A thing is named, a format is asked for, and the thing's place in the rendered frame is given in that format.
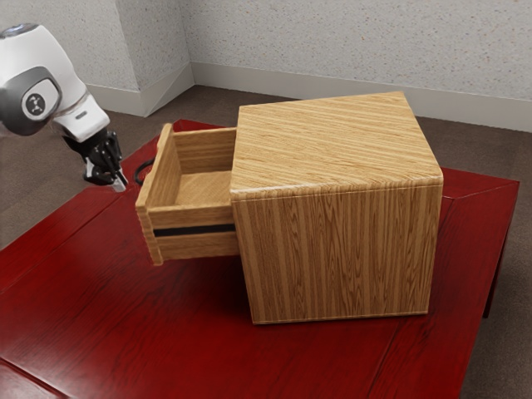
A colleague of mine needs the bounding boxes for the wooden cabinet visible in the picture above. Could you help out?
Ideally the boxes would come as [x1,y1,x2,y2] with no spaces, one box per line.
[229,91,445,326]

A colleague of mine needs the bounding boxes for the open wooden drawer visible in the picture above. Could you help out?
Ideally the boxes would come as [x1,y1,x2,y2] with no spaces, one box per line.
[133,122,239,267]

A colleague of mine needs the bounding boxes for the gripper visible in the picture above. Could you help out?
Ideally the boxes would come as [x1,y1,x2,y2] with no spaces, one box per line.
[62,129,128,193]

